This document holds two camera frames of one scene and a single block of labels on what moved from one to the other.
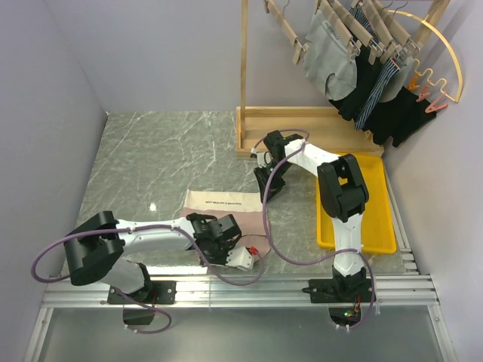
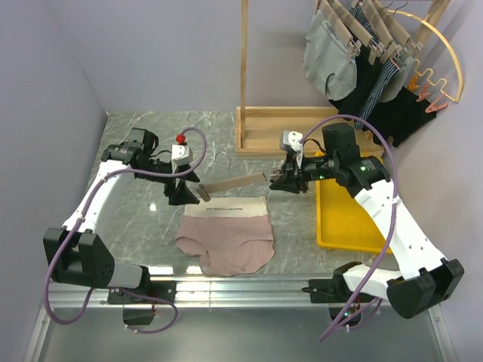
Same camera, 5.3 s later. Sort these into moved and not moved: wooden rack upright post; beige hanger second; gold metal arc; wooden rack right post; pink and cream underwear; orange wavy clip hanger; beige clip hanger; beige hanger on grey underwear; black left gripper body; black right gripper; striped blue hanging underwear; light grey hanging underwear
Moved: black right gripper; pink and cream underwear; black left gripper body; beige clip hanger
Not moved: beige hanger on grey underwear; wooden rack upright post; orange wavy clip hanger; striped blue hanging underwear; beige hanger second; wooden rack right post; light grey hanging underwear; gold metal arc
